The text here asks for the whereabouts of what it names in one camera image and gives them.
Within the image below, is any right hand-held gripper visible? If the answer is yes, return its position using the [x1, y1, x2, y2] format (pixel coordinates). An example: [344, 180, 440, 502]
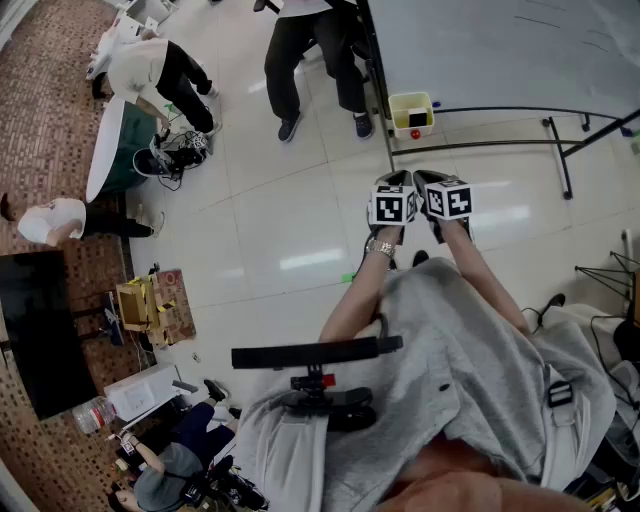
[413, 169, 474, 245]

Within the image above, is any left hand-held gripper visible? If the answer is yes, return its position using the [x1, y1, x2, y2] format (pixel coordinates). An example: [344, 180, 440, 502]
[368, 169, 419, 245]

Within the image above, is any yellow plastic bin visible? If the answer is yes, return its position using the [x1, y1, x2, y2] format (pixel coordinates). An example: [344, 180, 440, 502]
[388, 91, 436, 140]

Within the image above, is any person's right forearm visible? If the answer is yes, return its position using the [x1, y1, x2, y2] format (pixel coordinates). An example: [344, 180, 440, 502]
[439, 217, 531, 335]

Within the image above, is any person's left forearm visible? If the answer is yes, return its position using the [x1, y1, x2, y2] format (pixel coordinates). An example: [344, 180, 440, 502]
[318, 224, 404, 344]

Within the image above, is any open cardboard box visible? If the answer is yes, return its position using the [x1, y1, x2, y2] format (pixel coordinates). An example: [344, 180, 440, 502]
[115, 268, 197, 347]

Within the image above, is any white rectangular appliance box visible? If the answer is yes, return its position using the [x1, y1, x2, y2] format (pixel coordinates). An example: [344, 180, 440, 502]
[103, 362, 182, 424]

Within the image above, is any silver wristwatch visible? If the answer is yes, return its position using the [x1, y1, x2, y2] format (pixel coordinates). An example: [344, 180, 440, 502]
[364, 237, 397, 259]

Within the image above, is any black tripod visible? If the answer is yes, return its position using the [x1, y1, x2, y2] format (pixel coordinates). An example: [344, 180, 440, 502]
[573, 251, 640, 302]

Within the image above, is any person's grey shirt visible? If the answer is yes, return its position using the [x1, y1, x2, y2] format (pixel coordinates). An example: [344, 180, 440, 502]
[234, 257, 617, 512]

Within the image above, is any green table base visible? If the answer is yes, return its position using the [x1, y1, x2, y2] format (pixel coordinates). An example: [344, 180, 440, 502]
[102, 101, 161, 197]

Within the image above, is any white round table top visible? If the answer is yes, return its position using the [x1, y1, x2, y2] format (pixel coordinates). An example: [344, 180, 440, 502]
[84, 97, 129, 204]

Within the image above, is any clear plastic water bottle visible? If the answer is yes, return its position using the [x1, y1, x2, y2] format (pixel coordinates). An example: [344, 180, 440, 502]
[71, 395, 118, 435]

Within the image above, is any black flat screen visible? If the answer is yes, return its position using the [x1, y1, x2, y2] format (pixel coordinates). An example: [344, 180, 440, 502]
[0, 249, 99, 421]

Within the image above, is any black chest mount clamp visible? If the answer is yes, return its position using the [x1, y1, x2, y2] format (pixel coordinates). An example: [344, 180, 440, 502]
[283, 364, 379, 434]

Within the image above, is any tangle of black cables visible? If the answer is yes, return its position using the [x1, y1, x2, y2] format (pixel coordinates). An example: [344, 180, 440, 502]
[149, 127, 214, 192]

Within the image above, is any black strap buckle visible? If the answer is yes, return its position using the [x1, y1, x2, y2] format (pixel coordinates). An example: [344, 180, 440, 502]
[546, 380, 574, 409]

